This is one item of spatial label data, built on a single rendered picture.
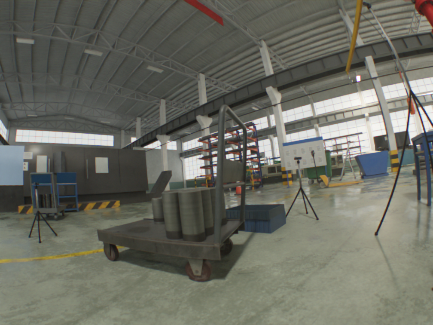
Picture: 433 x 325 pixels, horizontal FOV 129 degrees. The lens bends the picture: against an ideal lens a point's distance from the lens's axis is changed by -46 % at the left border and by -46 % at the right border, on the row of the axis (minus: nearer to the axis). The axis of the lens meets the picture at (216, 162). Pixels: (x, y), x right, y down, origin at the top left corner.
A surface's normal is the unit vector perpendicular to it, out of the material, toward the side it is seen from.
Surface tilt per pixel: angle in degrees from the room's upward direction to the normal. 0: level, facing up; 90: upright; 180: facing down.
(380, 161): 93
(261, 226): 90
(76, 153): 86
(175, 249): 90
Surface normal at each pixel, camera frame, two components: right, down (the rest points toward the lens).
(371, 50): -0.67, -0.01
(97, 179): 0.73, -0.20
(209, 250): -0.35, -0.06
